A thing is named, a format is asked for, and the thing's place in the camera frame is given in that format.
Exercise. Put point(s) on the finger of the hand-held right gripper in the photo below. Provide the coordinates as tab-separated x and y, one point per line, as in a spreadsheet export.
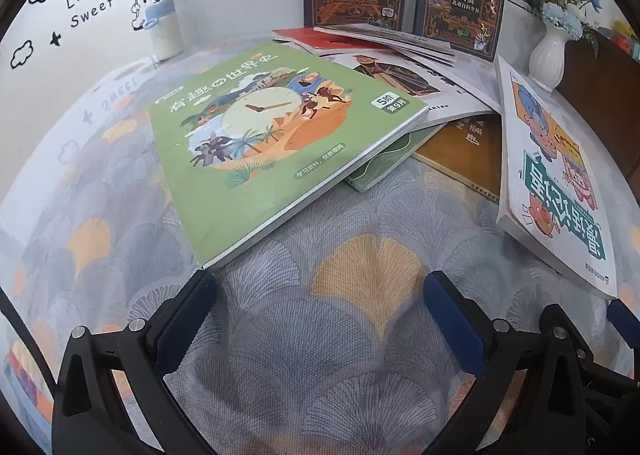
625	319
610	390

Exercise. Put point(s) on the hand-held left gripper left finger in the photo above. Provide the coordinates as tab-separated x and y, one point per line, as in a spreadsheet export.
187	315

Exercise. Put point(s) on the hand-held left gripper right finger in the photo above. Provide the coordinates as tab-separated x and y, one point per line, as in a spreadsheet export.
452	320

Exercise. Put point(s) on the white cartoon book teal title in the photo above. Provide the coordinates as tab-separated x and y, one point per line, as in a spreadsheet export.
550	175

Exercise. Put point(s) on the brown book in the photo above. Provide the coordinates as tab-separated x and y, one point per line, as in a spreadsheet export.
465	155

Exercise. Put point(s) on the light green clock book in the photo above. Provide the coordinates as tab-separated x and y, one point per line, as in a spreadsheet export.
260	145

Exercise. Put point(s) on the white book robed man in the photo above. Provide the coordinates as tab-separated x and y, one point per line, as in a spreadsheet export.
395	75

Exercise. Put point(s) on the brown wooden cabinet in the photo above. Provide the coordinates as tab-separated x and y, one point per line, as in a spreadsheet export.
600	95

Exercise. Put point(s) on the white ribbed vase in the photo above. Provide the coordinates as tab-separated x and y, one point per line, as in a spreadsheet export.
547	60

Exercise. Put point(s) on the colourful jars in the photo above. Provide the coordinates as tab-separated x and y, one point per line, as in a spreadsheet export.
627	42

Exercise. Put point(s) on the white bottle blue lid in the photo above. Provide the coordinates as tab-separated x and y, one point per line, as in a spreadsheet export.
165	37

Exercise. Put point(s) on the red book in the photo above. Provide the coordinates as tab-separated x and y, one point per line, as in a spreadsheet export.
310	37

